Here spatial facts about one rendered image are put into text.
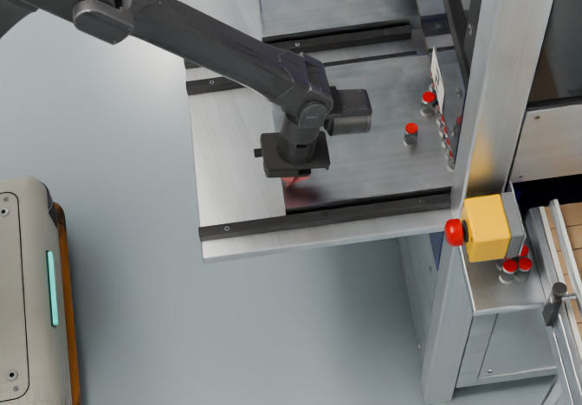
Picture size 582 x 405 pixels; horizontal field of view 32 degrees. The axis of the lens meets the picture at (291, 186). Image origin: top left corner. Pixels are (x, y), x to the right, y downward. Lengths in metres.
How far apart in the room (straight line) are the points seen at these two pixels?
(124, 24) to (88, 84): 1.75
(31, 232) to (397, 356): 0.90
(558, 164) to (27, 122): 1.76
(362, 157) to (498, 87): 0.44
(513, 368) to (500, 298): 0.74
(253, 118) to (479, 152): 0.47
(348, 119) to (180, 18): 0.35
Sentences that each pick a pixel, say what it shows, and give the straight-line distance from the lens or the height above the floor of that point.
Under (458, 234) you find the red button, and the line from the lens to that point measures 1.48.
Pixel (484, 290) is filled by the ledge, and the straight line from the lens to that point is 1.59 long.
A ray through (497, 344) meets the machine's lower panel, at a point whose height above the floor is 0.33.
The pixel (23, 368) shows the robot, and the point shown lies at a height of 0.28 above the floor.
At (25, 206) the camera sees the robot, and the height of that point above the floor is 0.28.
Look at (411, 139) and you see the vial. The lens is 1.67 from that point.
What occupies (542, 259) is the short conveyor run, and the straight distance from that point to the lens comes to 1.57.
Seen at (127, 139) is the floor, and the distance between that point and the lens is 2.82.
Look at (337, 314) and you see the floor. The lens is 2.52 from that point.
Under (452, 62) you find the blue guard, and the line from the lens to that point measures 1.47.
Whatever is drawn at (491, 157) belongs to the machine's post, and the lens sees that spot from 1.44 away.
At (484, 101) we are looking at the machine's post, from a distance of 1.32.
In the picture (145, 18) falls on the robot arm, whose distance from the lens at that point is 1.24.
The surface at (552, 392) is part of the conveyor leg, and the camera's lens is 1.81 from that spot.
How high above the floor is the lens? 2.33
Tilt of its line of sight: 60 degrees down
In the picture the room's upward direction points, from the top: 7 degrees counter-clockwise
